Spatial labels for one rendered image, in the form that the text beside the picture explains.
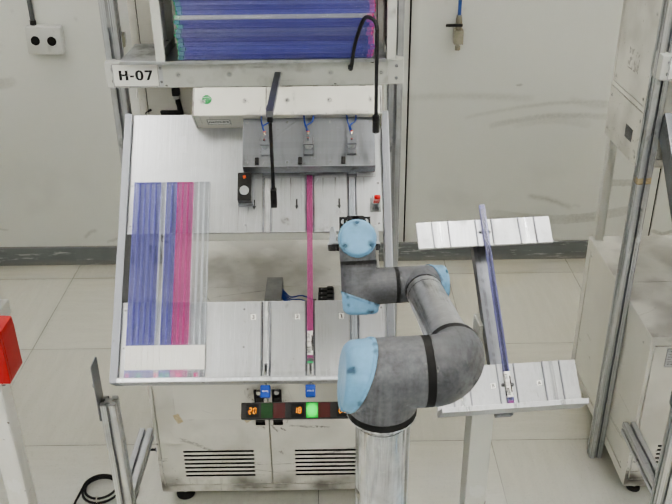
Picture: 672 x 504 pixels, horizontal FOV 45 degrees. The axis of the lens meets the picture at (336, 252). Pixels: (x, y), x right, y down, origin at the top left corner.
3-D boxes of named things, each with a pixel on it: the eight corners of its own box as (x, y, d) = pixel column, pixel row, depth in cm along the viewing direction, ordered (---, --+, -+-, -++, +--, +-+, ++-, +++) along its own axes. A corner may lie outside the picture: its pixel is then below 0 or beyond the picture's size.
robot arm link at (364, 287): (398, 313, 165) (396, 259, 165) (343, 316, 164) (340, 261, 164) (393, 310, 173) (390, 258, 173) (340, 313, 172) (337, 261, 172)
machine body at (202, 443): (384, 504, 261) (387, 341, 232) (164, 507, 261) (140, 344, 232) (374, 381, 318) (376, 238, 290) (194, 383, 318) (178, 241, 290)
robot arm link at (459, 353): (508, 349, 125) (443, 249, 172) (437, 353, 125) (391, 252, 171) (505, 416, 129) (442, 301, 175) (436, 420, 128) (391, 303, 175)
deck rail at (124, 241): (123, 386, 205) (117, 383, 199) (115, 386, 205) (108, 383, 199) (137, 123, 224) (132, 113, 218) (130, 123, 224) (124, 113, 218)
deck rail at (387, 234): (395, 382, 205) (396, 379, 199) (387, 382, 205) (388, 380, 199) (386, 120, 224) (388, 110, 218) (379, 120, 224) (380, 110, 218)
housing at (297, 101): (379, 135, 224) (382, 113, 210) (200, 137, 224) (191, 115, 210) (379, 108, 226) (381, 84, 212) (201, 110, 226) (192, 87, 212)
